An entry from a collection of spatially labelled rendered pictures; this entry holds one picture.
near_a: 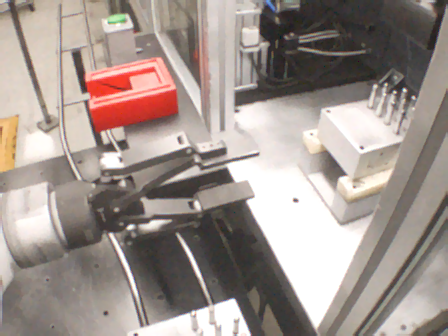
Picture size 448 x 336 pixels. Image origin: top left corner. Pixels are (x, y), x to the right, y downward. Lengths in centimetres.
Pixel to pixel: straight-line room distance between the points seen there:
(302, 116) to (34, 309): 63
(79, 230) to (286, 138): 39
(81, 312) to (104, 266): 11
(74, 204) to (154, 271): 38
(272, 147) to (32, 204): 39
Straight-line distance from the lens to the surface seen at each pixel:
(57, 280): 81
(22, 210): 42
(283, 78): 78
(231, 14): 57
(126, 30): 80
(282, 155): 63
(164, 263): 77
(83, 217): 41
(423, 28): 46
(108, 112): 69
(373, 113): 56
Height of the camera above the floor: 133
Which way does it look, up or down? 46 degrees down
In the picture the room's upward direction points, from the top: straight up
